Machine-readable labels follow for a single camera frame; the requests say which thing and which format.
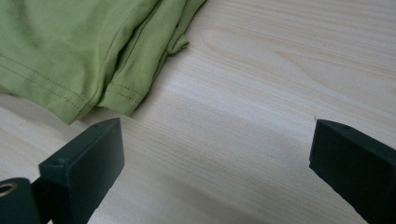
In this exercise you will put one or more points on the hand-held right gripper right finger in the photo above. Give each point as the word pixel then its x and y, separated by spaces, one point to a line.
pixel 355 165

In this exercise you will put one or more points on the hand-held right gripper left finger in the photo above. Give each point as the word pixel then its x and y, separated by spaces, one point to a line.
pixel 87 165

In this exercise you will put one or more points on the green t-shirt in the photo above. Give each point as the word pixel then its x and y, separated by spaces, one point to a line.
pixel 56 53

